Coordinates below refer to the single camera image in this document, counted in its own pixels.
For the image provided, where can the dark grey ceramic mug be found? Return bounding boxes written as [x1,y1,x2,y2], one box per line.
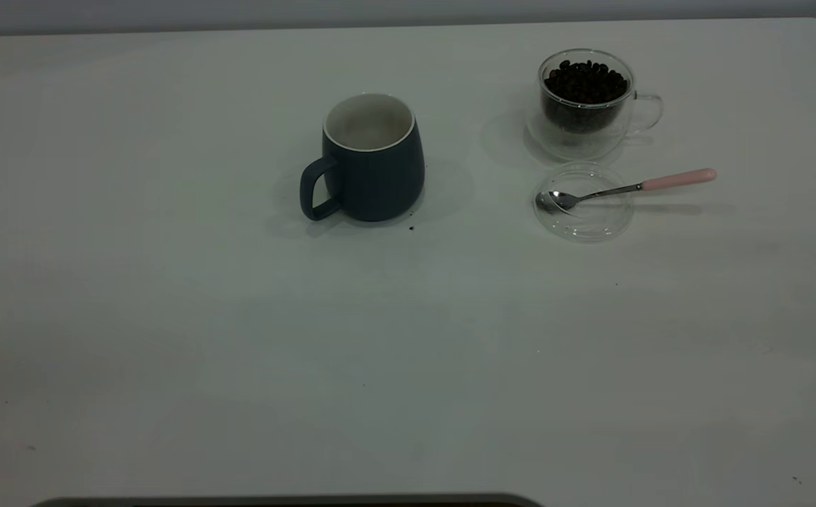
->
[299,92,426,223]

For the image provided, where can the clear glass lid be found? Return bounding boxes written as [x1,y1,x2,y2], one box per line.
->
[532,162,635,244]

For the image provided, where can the pink handled metal spoon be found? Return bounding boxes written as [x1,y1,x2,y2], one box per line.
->
[535,168,717,215]

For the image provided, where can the coffee bean pile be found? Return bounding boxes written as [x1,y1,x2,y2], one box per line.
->
[544,60,629,134]

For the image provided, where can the clear glass handled cup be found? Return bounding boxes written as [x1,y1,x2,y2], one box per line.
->
[526,48,664,161]

